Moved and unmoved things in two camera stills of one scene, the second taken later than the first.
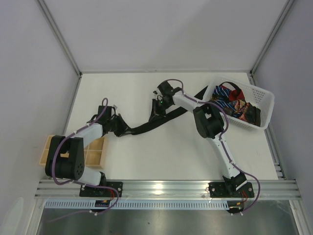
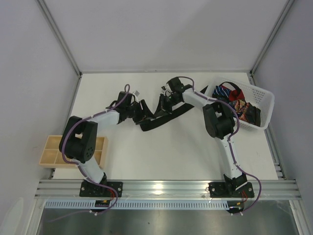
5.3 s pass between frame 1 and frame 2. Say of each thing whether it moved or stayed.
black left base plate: stayed
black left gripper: moved
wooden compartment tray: stayed
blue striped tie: stayed
